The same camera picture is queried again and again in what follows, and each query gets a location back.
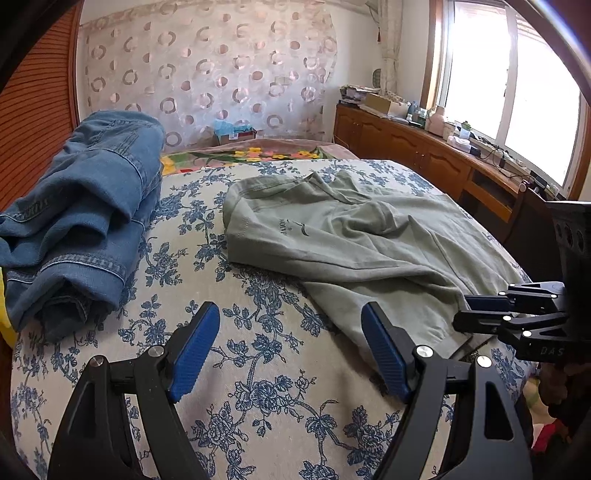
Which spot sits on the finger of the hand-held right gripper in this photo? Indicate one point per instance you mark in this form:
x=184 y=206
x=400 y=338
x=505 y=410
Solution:
x=485 y=302
x=475 y=321

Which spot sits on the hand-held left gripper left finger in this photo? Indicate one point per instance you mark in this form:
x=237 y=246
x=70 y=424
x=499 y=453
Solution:
x=198 y=350

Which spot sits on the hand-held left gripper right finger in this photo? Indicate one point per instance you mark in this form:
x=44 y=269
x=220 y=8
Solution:
x=383 y=355

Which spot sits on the green pants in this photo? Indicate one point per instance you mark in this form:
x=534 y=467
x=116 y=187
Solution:
x=369 y=240

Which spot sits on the person's right hand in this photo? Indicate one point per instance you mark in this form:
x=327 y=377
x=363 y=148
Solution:
x=558 y=383

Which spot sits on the bed with floral sheet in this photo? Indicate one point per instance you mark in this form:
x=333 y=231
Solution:
x=258 y=406

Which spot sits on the white power strip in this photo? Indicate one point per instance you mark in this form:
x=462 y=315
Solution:
x=501 y=159

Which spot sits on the wooden sideboard cabinet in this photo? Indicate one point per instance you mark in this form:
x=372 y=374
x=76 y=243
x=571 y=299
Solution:
x=406 y=138

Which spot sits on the blue jeans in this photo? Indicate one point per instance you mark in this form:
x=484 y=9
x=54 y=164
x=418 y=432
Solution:
x=83 y=207

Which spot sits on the white plastic jug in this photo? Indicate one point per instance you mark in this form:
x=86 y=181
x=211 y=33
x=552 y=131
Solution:
x=437 y=121

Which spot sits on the yellow cloth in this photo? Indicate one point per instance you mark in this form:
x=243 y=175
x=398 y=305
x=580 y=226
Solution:
x=3 y=314

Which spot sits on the colourful flower blanket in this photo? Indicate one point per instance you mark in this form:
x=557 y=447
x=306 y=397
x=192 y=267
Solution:
x=240 y=154

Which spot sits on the wooden-framed window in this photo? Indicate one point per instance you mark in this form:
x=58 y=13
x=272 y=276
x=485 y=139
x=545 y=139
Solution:
x=480 y=69

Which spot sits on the small cardboard box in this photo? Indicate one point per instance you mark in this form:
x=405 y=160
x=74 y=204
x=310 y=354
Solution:
x=235 y=134

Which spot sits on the open cardboard box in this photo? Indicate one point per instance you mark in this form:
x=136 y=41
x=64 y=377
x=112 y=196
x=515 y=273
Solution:
x=385 y=105

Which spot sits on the stack of papers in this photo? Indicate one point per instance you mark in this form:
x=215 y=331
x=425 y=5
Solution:
x=358 y=94

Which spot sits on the beige window curtain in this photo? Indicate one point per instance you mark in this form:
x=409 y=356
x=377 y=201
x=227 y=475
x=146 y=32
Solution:
x=390 y=60

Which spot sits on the slatted wooden wardrobe door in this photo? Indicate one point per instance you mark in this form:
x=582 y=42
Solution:
x=37 y=115

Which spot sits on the circle-patterned wall curtain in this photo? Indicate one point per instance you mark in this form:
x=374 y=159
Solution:
x=207 y=69

